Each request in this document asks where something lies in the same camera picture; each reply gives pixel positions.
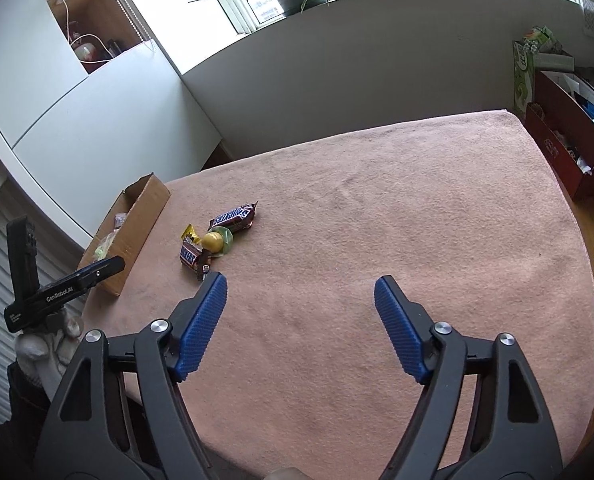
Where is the white cabinet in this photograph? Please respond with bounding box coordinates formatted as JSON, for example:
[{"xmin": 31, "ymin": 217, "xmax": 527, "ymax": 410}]
[{"xmin": 0, "ymin": 0, "xmax": 225, "ymax": 256}]

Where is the yellow jelly cup green rim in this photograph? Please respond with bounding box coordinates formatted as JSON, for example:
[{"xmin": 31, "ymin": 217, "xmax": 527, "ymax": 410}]
[{"xmin": 200, "ymin": 227, "xmax": 235, "ymax": 257}]

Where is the yellowish wrapped bread packet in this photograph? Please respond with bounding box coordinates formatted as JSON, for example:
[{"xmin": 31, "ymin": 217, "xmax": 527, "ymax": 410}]
[{"xmin": 93, "ymin": 232, "xmax": 120, "ymax": 261}]

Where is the person's left forearm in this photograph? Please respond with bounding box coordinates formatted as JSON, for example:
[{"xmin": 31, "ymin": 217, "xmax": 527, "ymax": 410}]
[{"xmin": 6, "ymin": 360, "xmax": 58, "ymax": 426}]

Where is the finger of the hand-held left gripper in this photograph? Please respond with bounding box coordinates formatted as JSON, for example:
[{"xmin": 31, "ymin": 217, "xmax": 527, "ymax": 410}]
[{"xmin": 80, "ymin": 255, "xmax": 126, "ymax": 293}]

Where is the pink blanket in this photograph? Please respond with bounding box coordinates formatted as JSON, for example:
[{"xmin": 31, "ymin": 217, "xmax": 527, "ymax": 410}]
[{"xmin": 82, "ymin": 109, "xmax": 594, "ymax": 480}]

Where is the large brown chocolate bar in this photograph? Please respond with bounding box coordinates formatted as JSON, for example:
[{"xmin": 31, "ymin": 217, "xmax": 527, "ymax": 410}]
[{"xmin": 208, "ymin": 201, "xmax": 259, "ymax": 233}]

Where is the small brown chocolate bar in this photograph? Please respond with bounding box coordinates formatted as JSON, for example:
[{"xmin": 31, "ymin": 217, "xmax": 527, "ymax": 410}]
[{"xmin": 178, "ymin": 237, "xmax": 203, "ymax": 267}]

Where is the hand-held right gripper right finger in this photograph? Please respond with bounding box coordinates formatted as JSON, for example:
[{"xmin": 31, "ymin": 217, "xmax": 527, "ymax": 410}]
[{"xmin": 374, "ymin": 275, "xmax": 564, "ymax": 480}]

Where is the white cable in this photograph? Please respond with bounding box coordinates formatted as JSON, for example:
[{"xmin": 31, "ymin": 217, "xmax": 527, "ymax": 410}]
[{"xmin": 60, "ymin": 0, "xmax": 113, "ymax": 66}]

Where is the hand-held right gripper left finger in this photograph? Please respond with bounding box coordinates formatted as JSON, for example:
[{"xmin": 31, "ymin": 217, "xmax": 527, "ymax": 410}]
[{"xmin": 32, "ymin": 271, "xmax": 228, "ymax": 480}]

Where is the person's left hand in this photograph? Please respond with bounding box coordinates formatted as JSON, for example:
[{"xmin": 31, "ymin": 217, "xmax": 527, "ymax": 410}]
[{"xmin": 14, "ymin": 307, "xmax": 84, "ymax": 396}]

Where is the red cardboard box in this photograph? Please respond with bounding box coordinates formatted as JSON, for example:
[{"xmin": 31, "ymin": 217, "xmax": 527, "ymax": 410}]
[{"xmin": 524, "ymin": 67, "xmax": 594, "ymax": 202}]

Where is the green printed carton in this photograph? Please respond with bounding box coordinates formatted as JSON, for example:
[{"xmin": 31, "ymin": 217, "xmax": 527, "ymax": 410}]
[{"xmin": 513, "ymin": 27, "xmax": 552, "ymax": 116}]

